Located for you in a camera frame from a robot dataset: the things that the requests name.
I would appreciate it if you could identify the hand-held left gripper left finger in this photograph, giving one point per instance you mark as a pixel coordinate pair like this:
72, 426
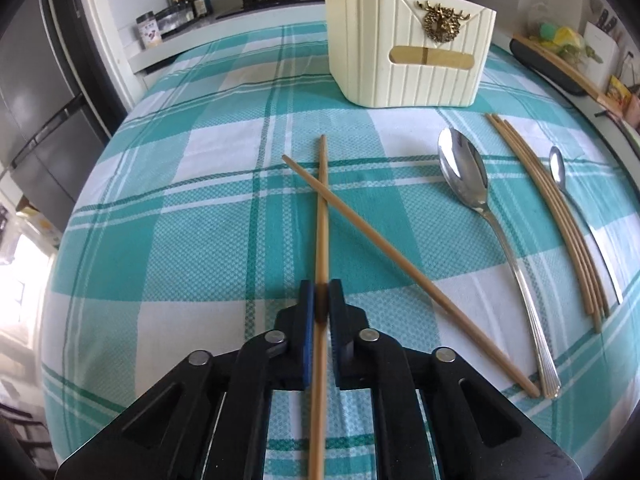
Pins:
308, 340

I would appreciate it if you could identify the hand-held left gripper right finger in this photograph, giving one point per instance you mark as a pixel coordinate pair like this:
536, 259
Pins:
334, 350

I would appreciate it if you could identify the large steel spoon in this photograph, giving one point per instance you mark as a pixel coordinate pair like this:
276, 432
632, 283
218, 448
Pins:
462, 170

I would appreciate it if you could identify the small steel spoon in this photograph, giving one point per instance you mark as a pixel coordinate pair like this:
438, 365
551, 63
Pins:
557, 165

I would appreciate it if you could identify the cream ribbed utensil holder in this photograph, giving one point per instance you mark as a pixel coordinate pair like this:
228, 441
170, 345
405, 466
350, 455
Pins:
370, 50

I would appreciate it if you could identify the teal plaid tablecloth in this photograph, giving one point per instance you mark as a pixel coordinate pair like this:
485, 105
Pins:
175, 260

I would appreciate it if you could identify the white kitchen counter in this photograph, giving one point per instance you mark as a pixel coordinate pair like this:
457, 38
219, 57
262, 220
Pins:
200, 35

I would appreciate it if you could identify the clear plastic container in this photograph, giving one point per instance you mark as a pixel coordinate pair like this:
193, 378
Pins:
172, 21

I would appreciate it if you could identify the dark grey refrigerator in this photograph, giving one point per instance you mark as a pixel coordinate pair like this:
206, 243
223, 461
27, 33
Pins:
45, 110

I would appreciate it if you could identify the black oval tray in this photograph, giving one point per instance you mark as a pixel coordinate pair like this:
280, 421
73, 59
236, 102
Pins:
547, 67

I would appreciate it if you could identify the wooden cutting board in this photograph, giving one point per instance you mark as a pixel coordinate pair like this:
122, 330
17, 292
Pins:
560, 62

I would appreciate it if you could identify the yellow snack packet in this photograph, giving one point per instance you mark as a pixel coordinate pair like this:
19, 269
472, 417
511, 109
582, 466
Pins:
619, 92

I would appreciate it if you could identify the plastic bag with green items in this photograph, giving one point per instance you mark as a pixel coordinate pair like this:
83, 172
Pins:
560, 35

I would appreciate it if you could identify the white knife block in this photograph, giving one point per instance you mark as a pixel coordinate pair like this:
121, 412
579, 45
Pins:
602, 55

